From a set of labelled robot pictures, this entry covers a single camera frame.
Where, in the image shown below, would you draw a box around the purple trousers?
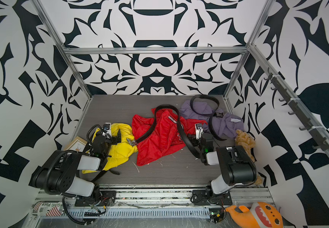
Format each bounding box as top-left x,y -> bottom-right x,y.
179,100 -> 244,138

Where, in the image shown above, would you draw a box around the brown teddy bear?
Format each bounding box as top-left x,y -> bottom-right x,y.
234,129 -> 263,186

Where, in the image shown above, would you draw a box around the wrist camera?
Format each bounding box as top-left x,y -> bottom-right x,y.
195,123 -> 203,140
102,123 -> 112,138

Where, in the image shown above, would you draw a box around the red trousers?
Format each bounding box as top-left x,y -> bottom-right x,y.
131,107 -> 208,167

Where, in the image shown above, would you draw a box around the framed picture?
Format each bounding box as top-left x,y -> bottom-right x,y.
63,136 -> 87,152

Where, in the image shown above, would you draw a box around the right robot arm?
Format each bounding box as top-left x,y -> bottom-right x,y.
184,133 -> 258,196

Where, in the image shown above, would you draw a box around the yellow trousers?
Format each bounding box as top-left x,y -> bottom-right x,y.
81,123 -> 139,174

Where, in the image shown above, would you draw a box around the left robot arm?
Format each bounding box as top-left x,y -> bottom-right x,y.
29,132 -> 121,199

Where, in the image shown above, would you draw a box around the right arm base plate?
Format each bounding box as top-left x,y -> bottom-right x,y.
190,190 -> 233,206

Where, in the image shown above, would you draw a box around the orange monster plush toy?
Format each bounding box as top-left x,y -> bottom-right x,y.
225,202 -> 284,228

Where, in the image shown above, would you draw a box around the black coat hook rail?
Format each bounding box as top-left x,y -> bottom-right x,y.
265,73 -> 329,151

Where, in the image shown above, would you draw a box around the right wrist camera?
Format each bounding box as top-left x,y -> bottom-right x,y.
195,123 -> 203,140

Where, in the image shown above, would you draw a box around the white cable duct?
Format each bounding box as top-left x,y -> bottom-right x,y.
69,208 -> 211,219

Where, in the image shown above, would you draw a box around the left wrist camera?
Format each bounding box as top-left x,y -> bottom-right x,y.
102,123 -> 112,138

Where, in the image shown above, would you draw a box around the striped printed card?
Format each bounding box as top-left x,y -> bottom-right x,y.
32,201 -> 65,217

